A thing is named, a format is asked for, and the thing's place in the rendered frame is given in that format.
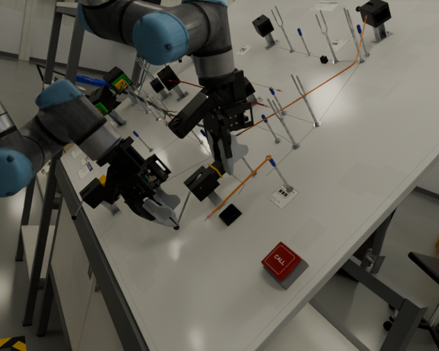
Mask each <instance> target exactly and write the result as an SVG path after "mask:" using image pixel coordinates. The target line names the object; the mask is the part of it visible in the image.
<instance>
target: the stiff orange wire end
mask: <svg viewBox="0 0 439 351"><path fill-rule="evenodd" d="M269 156H270V158H269V159H267V158H268V156H266V157H265V161H263V162H262V163H261V164H260V165H259V166H258V167H257V168H256V169H255V170H254V171H253V172H252V173H251V174H250V175H249V176H248V177H247V178H246V179H245V180H244V181H243V182H242V183H241V184H240V185H239V186H238V187H237V188H236V189H235V190H234V191H233V192H232V193H231V194H230V195H229V196H227V197H226V198H225V199H224V200H223V201H222V202H221V203H220V204H219V205H218V206H217V207H216V208H215V209H214V210H213V211H212V212H211V213H210V214H209V215H208V216H207V218H210V217H211V216H212V215H213V213H214V212H216V211H217V210H218V209H219V208H220V207H221V206H222V205H223V204H224V203H225V202H226V201H227V200H228V199H229V198H230V197H231V196H232V195H233V194H234V193H235V192H236V191H237V190H238V189H239V188H240V187H241V186H242V185H243V184H244V183H245V182H246V181H247V180H248V179H249V178H250V177H251V176H252V175H253V174H254V173H256V172H257V171H258V170H259V169H260V168H261V167H262V166H263V165H264V164H265V163H266V162H267V161H268V160H271V159H272V155H269ZM207 218H206V219H205V220H207ZM205 220H204V221H205Z"/></svg>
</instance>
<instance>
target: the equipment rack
mask: <svg viewBox="0 0 439 351"><path fill-rule="evenodd" d="M77 4H78V3H68V2H65V0H56V3H55V8H54V16H53V21H52V30H51V34H50V39H49V47H48V53H47V61H46V66H45V74H44V79H43V87H42V91H43V90H45V89H46V88H47V87H48V86H49V85H50V84H52V75H53V71H54V63H55V58H56V51H57V46H58V41H59V33H60V28H61V20H62V16H63V14H64V15H68V16H71V17H74V18H75V23H74V28H73V32H72V40H71V44H70V51H69V56H68V64H67V68H66V75H65V79H68V80H69V81H70V82H71V83H72V84H73V85H75V81H76V77H77V70H78V65H79V58H80V54H81V50H82V43H83V39H84V32H85V28H84V27H83V26H82V25H81V24H80V22H79V19H78V17H79V15H78V12H77ZM140 69H141V66H140V65H139V64H138V63H137V62H136V60H135V62H134V68H133V72H132V78H131V82H132V83H133V84H132V85H131V86H130V87H131V89H132V90H134V86H135V85H136V83H137V79H138V76H139V72H140ZM62 154H63V148H62V149H61V150H60V151H59V152H58V153H57V154H55V156H53V157H52V158H51V160H49V161H50V166H49V173H48V177H47V176H46V173H45V174H44V175H42V174H41V172H40V171H39V172H38V173H37V174H36V175H35V176H34V177H33V180H32V181H31V183H30V184H29V185H28V186H26V194H25V199H24V207H23V212H22V220H21V225H20V234H19V238H18V243H17V251H16V256H15V261H23V254H24V255H25V261H26V269H27V274H28V279H29V289H28V294H27V299H26V306H25V310H24V318H23V321H22V325H23V327H25V326H31V325H32V320H33V312H34V308H35V304H36V297H37V292H38V290H43V289H44V285H45V282H40V283H39V281H45V278H46V273H47V267H48V262H49V256H50V251H51V248H52V240H53V237H54V229H55V226H50V225H49V224H50V219H51V216H52V209H53V210H58V209H59V203H60V202H54V201H60V199H61V193H59V192H56V186H57V179H56V176H55V174H54V172H55V168H56V161H57V160H58V159H60V158H61V157H62ZM49 161H48V162H49ZM48 162H47V163H46V165H44V167H46V166H47V165H48ZM44 167H43V168H44ZM35 181H37V183H38V188H39V191H40V195H41V199H42V201H43V208H42V213H41V218H40V225H39V226H37V225H28V224H29V216H30V211H31V204H32V199H33V191H34V186H35Z"/></svg>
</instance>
